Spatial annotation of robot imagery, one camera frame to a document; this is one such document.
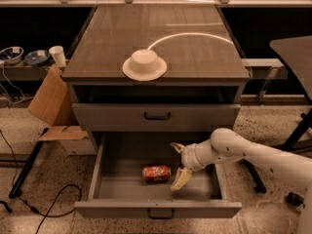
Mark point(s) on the black drawer handle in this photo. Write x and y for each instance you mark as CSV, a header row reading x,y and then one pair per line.
x,y
153,117
161,213

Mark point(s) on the grey side table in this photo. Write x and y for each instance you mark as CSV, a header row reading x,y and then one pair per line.
x,y
296,54

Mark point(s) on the white upside-down bowl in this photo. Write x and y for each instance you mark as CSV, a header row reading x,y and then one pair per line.
x,y
144,65

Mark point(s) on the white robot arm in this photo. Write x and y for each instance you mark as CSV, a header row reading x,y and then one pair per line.
x,y
225,145

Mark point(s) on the grey drawer cabinet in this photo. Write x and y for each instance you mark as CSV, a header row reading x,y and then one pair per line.
x,y
203,63

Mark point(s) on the blue bowl right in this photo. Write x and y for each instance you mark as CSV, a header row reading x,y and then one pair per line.
x,y
37,58

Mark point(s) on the red coke can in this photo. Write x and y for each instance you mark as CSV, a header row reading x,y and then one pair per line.
x,y
156,173

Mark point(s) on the black left stand leg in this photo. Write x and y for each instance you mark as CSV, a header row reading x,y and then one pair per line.
x,y
16,189

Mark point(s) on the blue bowl left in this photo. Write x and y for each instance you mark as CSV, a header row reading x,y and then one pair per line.
x,y
11,55

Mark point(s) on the open middle drawer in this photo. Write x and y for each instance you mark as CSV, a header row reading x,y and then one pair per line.
x,y
118,190

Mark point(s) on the black top drawer handle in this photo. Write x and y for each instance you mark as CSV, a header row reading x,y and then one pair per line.
x,y
153,117

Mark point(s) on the brown cardboard box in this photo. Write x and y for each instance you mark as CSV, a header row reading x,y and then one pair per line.
x,y
52,104

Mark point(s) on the black right stand leg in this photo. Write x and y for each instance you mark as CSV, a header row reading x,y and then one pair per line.
x,y
259,186

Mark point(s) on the blue bowl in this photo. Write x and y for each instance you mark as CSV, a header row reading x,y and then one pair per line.
x,y
37,58
11,55

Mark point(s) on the white paper cup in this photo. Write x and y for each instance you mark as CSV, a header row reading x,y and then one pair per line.
x,y
58,56

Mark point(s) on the closed top drawer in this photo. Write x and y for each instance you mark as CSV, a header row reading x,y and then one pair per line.
x,y
118,117

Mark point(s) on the black stand leg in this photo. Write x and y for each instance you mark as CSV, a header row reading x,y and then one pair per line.
x,y
16,189
259,186

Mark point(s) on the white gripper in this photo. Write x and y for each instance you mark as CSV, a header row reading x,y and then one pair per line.
x,y
188,157

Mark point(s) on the black middle drawer handle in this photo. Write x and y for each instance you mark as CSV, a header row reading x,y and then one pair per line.
x,y
161,213

